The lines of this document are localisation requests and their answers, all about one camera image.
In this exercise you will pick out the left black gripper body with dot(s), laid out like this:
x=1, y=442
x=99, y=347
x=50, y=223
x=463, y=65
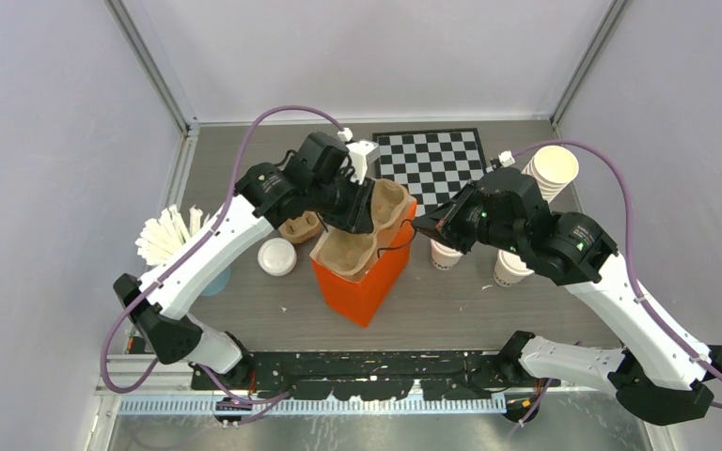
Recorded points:
x=349, y=201

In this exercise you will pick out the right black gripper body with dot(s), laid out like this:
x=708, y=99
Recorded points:
x=468, y=222

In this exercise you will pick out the white plastic cup lid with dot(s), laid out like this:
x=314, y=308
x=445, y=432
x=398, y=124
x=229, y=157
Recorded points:
x=511, y=265

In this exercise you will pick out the white paper coffee cup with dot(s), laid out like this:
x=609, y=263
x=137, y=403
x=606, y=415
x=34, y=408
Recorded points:
x=505, y=276

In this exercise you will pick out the orange paper bag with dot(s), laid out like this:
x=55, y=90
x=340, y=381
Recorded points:
x=359, y=296

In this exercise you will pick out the stack of white paper cups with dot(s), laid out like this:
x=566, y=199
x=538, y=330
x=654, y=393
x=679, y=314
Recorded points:
x=554, y=168

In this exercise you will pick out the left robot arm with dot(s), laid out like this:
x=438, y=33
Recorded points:
x=324, y=175

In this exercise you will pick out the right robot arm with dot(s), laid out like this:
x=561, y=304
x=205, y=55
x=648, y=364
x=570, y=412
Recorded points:
x=660, y=371

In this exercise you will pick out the brown pulp cup carrier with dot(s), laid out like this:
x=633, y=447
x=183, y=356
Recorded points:
x=302, y=228

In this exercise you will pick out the black white checkerboard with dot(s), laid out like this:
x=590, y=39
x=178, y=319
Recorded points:
x=432, y=165

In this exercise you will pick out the blue straw holder cup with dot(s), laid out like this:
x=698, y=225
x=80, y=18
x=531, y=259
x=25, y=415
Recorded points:
x=217, y=284

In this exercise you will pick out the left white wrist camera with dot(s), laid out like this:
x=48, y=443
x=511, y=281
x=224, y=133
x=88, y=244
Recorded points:
x=363, y=154

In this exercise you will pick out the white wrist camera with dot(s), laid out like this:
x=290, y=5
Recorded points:
x=502, y=159
x=363, y=154

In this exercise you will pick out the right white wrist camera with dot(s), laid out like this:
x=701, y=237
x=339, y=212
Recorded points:
x=502, y=159

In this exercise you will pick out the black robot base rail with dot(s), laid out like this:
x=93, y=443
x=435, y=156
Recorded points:
x=369, y=375

